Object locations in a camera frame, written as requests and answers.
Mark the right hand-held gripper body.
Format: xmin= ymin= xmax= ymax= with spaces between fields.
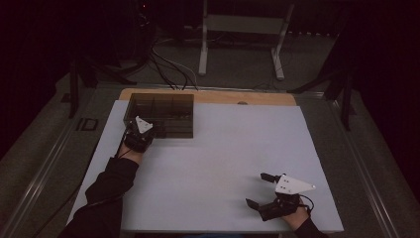
xmin=259 ymin=174 xmax=317 ymax=222

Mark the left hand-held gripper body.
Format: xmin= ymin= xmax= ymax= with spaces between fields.
xmin=123 ymin=115 xmax=157 ymax=154

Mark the dark translucent drawer box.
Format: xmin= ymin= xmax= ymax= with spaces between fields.
xmin=123 ymin=92 xmax=195 ymax=139

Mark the person's left hand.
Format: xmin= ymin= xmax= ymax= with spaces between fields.
xmin=117 ymin=142 xmax=145 ymax=165

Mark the person's right hand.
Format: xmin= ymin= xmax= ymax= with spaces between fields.
xmin=281 ymin=206 xmax=310 ymax=232

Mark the white board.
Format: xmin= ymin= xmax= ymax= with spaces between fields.
xmin=64 ymin=99 xmax=345 ymax=233

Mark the black tripod stand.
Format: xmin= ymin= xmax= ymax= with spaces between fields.
xmin=286 ymin=63 xmax=359 ymax=132
xmin=67 ymin=56 xmax=137 ymax=120

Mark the dark equipment stand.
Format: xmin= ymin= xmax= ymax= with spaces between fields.
xmin=130 ymin=0 xmax=157 ymax=65

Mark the white metal stand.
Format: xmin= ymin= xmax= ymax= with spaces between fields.
xmin=197 ymin=0 xmax=295 ymax=81

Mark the left hand-held gripper cable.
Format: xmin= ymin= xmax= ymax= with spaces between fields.
xmin=113 ymin=131 xmax=132 ymax=158

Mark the hand-held gripper cable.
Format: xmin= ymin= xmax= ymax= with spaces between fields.
xmin=113 ymin=131 xmax=132 ymax=158
xmin=300 ymin=194 xmax=315 ymax=214

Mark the right hand-held gripper cable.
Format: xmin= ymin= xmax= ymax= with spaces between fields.
xmin=300 ymin=194 xmax=315 ymax=214

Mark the black rectangular frame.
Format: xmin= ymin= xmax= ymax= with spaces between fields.
xmin=75 ymin=117 xmax=99 ymax=132

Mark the metal floor rail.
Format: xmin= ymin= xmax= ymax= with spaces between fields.
xmin=0 ymin=113 xmax=87 ymax=238
xmin=330 ymin=98 xmax=401 ymax=238

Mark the bundle of black cables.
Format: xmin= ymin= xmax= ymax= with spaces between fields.
xmin=149 ymin=39 xmax=200 ymax=91

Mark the white cable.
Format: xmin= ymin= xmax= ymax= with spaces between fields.
xmin=155 ymin=38 xmax=198 ymax=87

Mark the long black cable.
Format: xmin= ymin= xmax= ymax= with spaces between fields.
xmin=32 ymin=182 xmax=85 ymax=238

